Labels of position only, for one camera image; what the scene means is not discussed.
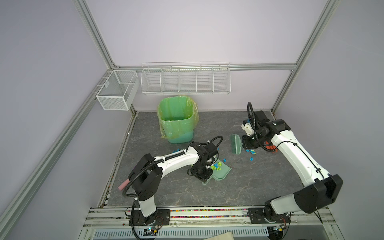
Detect mint green hand brush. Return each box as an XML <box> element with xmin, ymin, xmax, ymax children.
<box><xmin>230</xmin><ymin>134</ymin><xmax>242</xmax><ymax>155</ymax></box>

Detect mint green dustpan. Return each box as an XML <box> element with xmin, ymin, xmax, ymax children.
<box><xmin>203</xmin><ymin>160</ymin><xmax>231</xmax><ymax>186</ymax></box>

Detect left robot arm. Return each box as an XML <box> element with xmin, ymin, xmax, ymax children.
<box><xmin>119</xmin><ymin>136</ymin><xmax>223</xmax><ymax>218</ymax></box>

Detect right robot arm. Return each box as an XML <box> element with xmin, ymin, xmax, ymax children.
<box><xmin>242</xmin><ymin>103</ymin><xmax>344</xmax><ymax>223</ymax></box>

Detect blue scraps near right gripper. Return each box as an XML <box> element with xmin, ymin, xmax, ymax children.
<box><xmin>245</xmin><ymin>150</ymin><xmax>256</xmax><ymax>162</ymax></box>

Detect green blue scrap cluster right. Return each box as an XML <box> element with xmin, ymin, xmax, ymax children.
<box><xmin>211</xmin><ymin>161</ymin><xmax>222</xmax><ymax>171</ymax></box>

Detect red rubber glove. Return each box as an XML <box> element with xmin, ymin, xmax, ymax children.
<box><xmin>265</xmin><ymin>145</ymin><xmax>278</xmax><ymax>152</ymax></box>

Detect green trash bin with bag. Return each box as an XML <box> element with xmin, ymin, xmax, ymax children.
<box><xmin>157</xmin><ymin>96</ymin><xmax>199</xmax><ymax>144</ymax></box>

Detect purple pink scoop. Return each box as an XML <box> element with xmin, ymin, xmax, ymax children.
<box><xmin>118</xmin><ymin>179</ymin><xmax>130</xmax><ymax>191</ymax></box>

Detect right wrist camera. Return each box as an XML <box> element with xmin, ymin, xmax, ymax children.
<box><xmin>241</xmin><ymin>120</ymin><xmax>255</xmax><ymax>137</ymax></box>

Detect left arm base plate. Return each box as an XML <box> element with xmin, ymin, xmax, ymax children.
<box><xmin>129</xmin><ymin>209</ymin><xmax>171</xmax><ymax>227</ymax></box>

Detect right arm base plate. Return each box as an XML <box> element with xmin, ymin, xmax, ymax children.
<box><xmin>247</xmin><ymin>207</ymin><xmax>291</xmax><ymax>224</ymax></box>

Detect long white wire basket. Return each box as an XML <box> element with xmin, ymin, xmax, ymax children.
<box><xmin>141</xmin><ymin>62</ymin><xmax>232</xmax><ymax>95</ymax></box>

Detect small white wire basket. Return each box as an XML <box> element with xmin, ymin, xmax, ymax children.
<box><xmin>96</xmin><ymin>70</ymin><xmax>140</xmax><ymax>111</ymax></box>

